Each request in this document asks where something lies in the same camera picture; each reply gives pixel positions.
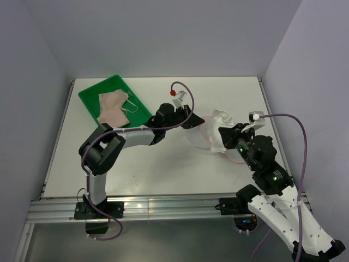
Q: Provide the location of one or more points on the beige pink bra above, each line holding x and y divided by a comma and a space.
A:
114, 107

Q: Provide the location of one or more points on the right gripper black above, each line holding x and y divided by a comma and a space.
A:
229, 134

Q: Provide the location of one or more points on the white mesh laundry bag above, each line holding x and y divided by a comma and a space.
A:
199, 139

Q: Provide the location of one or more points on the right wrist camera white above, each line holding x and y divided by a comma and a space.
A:
256, 121

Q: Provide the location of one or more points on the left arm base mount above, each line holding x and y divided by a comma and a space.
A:
84, 211

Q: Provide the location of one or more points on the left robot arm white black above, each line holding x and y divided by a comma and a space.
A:
101, 150

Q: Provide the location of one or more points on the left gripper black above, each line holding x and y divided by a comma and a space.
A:
193, 120

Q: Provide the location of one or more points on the green plastic tray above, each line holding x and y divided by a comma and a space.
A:
90, 98

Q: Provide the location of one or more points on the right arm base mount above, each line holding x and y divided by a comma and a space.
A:
244, 219

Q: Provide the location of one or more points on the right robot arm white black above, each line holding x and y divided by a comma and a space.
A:
273, 198

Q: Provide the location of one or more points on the aluminium front rail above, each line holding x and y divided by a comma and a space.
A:
136, 208

